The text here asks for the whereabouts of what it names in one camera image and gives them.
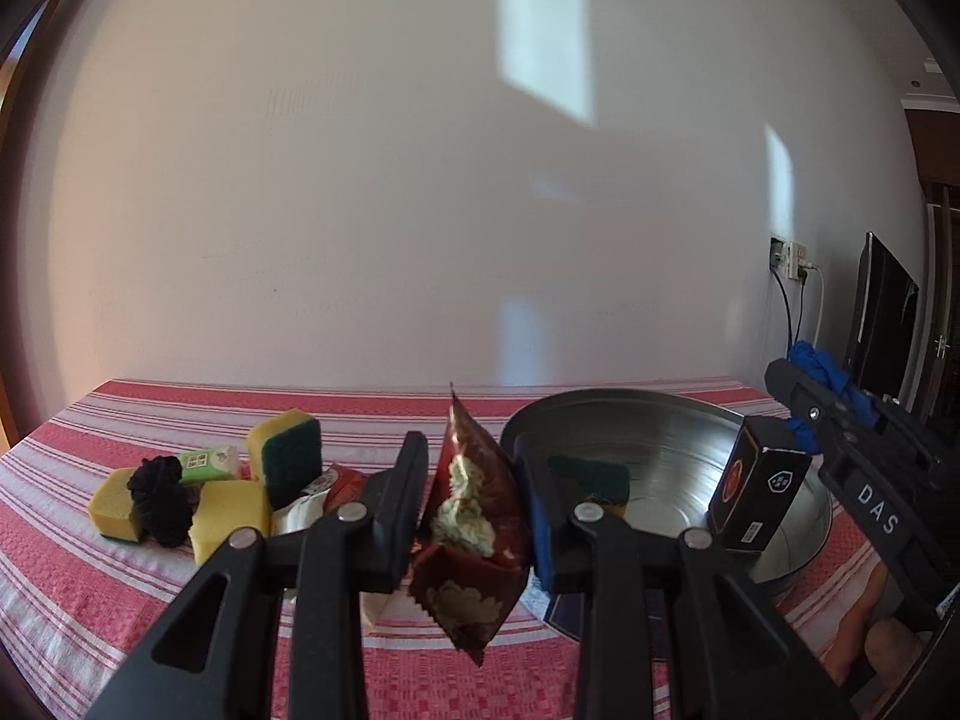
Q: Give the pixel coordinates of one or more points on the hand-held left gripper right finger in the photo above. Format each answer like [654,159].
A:
[537,532]

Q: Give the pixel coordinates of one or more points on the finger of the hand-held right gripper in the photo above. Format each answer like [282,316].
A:
[804,409]

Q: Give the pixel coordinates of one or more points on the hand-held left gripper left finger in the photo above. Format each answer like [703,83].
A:
[401,495]

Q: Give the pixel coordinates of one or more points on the red packet white label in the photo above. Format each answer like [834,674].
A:
[346,484]

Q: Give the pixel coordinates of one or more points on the yellow sponge green scourer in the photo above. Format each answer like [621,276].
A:
[229,517]
[109,510]
[281,450]
[592,476]

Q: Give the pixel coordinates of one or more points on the red flower print snack packet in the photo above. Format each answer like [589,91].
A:
[465,577]

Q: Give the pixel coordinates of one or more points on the black cardboard box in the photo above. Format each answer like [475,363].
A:
[757,495]

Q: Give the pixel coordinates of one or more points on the white wrapper packet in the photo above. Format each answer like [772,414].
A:
[296,517]

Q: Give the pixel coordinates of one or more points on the round metal basin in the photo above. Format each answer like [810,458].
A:
[675,450]

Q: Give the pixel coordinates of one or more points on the red striped cloth desktop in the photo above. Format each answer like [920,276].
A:
[112,615]

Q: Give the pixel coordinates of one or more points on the person's leg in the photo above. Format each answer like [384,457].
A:
[877,630]

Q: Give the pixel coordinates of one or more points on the black flat screen television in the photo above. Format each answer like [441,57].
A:
[881,315]

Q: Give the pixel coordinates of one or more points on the green and white small packet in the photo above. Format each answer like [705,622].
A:
[206,463]

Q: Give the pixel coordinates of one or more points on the brown wooden door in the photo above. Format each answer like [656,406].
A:
[937,240]

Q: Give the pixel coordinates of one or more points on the black hair scrunchie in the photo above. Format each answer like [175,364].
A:
[161,502]

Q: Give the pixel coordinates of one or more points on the white wall socket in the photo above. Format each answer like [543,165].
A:
[797,256]

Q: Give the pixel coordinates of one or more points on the open wall outlet box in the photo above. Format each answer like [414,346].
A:
[776,249]

